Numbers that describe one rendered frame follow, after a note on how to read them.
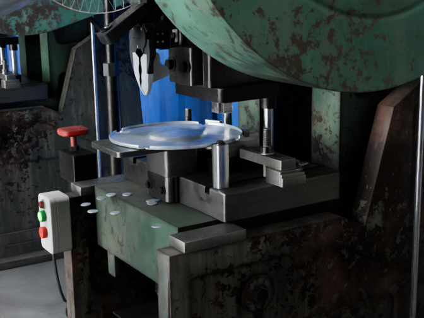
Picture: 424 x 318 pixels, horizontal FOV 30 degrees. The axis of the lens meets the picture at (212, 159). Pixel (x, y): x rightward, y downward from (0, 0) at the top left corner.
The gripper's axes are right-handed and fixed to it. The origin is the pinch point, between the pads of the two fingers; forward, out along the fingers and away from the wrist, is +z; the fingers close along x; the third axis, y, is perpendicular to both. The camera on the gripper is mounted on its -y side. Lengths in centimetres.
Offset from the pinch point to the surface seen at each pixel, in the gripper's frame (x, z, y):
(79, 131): 30.0, 13.4, -2.2
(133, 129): 13.0, 10.9, 3.8
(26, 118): 151, 31, 26
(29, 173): 153, 53, 27
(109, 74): 85, 7, 32
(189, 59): -4.4, -6.0, 8.9
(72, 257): 21.6, 41.6, -9.6
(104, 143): 3.0, 11.0, -8.1
